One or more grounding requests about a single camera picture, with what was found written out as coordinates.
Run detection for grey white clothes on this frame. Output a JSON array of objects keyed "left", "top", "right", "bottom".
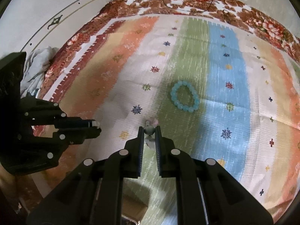
[{"left": 20, "top": 46, "right": 58, "bottom": 98}]

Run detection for striped colourful blanket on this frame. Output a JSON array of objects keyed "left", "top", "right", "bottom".
[{"left": 43, "top": 14, "right": 300, "bottom": 225}]

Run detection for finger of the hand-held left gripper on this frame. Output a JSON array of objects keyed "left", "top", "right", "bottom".
[
  {"left": 55, "top": 118, "right": 100, "bottom": 129},
  {"left": 53, "top": 127, "right": 102, "bottom": 145}
]

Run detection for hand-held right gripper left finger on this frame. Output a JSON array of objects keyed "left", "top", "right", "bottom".
[{"left": 27, "top": 126, "right": 144, "bottom": 225}]

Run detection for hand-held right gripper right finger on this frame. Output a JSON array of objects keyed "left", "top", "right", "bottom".
[{"left": 155, "top": 125, "right": 273, "bottom": 225}]

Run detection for white headboard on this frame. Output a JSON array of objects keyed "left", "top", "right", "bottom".
[{"left": 0, "top": 0, "right": 118, "bottom": 59}]

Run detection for white pearl bracelet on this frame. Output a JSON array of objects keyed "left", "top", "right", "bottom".
[{"left": 144, "top": 118, "right": 158, "bottom": 149}]

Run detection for red floral blanket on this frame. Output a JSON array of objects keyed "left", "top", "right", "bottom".
[{"left": 39, "top": 0, "right": 300, "bottom": 99}]

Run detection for turquoise bead bracelet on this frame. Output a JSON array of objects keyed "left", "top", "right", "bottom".
[{"left": 170, "top": 80, "right": 200, "bottom": 112}]

